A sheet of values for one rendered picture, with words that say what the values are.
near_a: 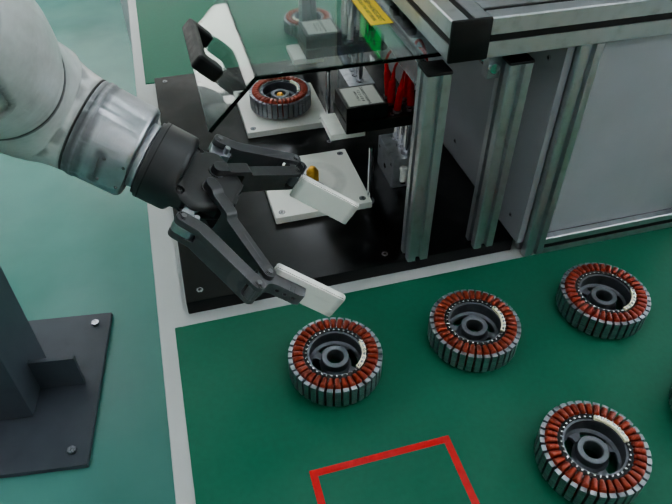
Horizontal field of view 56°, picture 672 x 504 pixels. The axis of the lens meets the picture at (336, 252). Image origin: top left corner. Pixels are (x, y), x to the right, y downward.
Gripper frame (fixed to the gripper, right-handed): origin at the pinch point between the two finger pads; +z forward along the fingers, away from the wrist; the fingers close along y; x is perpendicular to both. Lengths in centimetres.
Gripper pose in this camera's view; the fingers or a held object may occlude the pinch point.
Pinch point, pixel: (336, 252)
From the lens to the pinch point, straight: 63.1
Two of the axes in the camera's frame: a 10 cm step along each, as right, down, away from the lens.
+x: 4.9, -6.0, -6.3
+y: -1.2, 6.7, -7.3
